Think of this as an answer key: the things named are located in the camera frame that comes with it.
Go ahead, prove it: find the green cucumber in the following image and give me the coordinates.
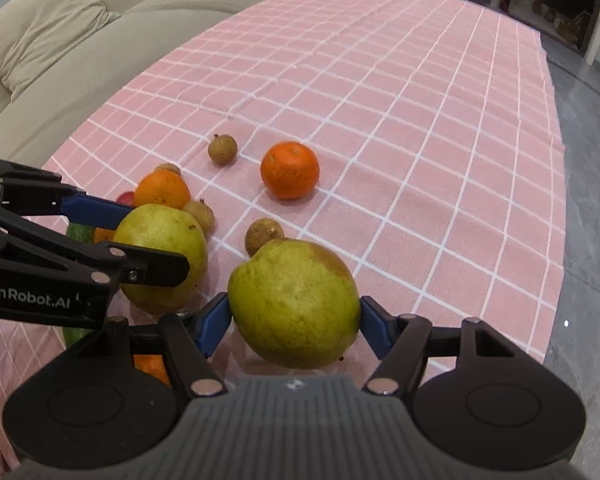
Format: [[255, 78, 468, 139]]
[[62, 222, 95, 348]]

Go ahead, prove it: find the red cherry tomato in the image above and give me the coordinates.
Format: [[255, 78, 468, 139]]
[[116, 191, 134, 207]]

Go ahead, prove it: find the green pear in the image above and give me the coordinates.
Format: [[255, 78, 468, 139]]
[[227, 238, 361, 370], [114, 204, 208, 316]]

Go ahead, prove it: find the orange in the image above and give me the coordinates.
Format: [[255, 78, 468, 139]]
[[93, 228, 171, 387], [133, 169, 192, 209]]

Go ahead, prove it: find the lone orange tangerine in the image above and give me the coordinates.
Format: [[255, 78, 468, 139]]
[[260, 141, 321, 200]]

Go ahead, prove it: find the brown longan beside orange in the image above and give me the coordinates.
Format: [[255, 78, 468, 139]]
[[183, 198, 215, 238]]

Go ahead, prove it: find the brown longan behind orange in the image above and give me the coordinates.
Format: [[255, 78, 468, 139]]
[[155, 162, 182, 176]]

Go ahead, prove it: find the beige sofa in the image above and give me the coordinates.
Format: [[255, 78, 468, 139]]
[[0, 0, 262, 167]]

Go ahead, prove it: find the brown longan near pear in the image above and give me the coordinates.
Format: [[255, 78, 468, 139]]
[[245, 218, 285, 257]]

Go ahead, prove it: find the far brown longan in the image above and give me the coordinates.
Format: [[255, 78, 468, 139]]
[[208, 134, 238, 167]]

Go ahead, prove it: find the beige sofa cushion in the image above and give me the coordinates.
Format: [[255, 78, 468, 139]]
[[0, 0, 120, 99]]

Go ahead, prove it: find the pink checkered tablecloth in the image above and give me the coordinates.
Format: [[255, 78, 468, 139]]
[[0, 0, 567, 470]]

